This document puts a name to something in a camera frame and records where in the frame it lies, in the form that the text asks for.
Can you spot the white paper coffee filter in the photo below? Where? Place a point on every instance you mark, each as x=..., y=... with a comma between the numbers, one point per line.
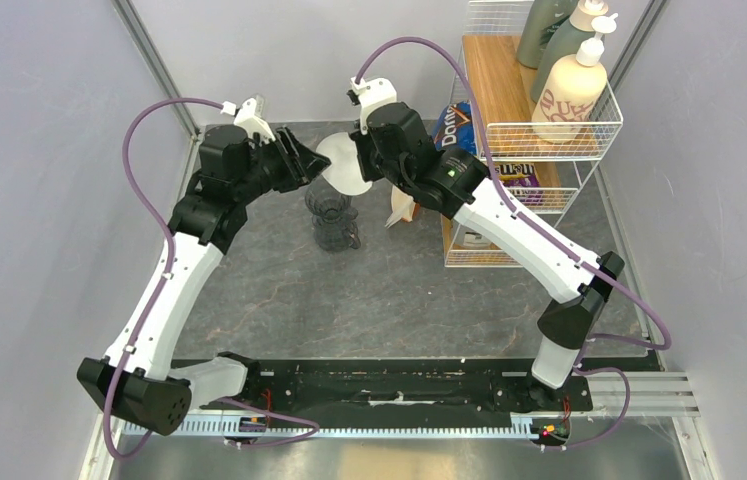
x=344, y=173

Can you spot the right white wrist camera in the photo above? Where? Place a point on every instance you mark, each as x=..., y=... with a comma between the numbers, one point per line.
x=370, y=95

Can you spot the aluminium frame rail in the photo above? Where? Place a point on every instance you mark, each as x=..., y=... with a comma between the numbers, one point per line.
x=601, y=399

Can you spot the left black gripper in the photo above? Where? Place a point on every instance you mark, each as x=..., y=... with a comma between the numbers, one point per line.
x=301, y=165

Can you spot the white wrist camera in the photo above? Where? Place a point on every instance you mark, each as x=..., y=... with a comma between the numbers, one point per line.
x=370, y=95
x=248, y=116

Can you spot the green pump bottle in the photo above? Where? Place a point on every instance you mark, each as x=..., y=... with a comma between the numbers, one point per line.
x=567, y=40

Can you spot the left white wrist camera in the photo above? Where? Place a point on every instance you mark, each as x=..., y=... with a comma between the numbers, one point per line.
x=248, y=116

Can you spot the cream pump bottle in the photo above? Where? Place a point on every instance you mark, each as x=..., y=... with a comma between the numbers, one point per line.
x=573, y=86

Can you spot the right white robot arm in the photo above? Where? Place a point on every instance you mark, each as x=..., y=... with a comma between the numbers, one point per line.
x=393, y=144

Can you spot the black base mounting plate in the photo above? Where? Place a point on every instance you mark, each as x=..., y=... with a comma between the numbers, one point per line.
x=408, y=393

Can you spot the white wire shelf rack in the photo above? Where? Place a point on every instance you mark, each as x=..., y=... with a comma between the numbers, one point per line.
x=563, y=164

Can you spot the yellow M&M's candy bag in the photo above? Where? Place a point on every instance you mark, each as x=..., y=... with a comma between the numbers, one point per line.
x=522, y=181

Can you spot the clear glass carafe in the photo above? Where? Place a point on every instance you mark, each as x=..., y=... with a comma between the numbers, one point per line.
x=336, y=235

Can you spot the stack of paper filters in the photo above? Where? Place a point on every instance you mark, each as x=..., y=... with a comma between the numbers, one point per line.
x=403, y=208

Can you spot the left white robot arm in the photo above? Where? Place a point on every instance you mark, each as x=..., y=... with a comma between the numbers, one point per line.
x=135, y=380

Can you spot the dark green bottle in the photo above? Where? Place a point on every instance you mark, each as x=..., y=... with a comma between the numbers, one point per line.
x=544, y=18

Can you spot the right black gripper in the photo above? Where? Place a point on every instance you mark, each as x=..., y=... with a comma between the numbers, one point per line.
x=362, y=143

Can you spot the blue Doritos chip bag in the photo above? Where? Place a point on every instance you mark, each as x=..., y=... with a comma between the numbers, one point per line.
x=454, y=127

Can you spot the dark transparent coffee dripper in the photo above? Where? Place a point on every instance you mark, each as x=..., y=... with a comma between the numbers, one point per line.
x=328, y=206

